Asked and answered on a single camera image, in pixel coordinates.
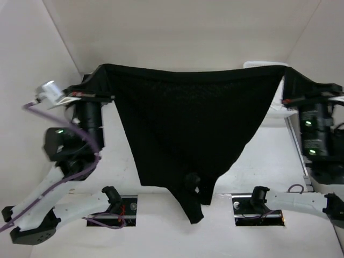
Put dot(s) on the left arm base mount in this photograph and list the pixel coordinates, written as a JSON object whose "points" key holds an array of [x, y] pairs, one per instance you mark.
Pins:
{"points": [[125, 216]]}

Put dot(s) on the white plastic laundry basket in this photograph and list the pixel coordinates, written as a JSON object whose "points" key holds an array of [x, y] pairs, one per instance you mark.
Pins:
{"points": [[276, 110]]}

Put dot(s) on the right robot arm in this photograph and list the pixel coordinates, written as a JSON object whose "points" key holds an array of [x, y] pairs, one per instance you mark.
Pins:
{"points": [[321, 145]]}

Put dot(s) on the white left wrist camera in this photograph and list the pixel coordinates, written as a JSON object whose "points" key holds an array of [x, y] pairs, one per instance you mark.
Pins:
{"points": [[51, 95]]}

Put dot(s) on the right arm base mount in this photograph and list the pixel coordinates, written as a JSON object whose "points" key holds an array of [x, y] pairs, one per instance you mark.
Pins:
{"points": [[246, 215]]}

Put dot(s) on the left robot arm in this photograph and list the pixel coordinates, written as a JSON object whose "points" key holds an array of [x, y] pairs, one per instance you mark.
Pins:
{"points": [[74, 146]]}

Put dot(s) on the right aluminium table rail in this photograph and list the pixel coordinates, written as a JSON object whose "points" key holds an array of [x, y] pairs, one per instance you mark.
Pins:
{"points": [[306, 177]]}

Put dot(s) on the black tank top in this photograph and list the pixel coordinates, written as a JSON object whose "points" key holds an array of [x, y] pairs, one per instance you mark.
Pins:
{"points": [[185, 130]]}

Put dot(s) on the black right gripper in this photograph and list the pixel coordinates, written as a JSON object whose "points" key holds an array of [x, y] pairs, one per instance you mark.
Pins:
{"points": [[298, 90]]}

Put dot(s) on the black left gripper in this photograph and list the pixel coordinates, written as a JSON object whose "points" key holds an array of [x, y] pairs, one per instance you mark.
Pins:
{"points": [[93, 89]]}

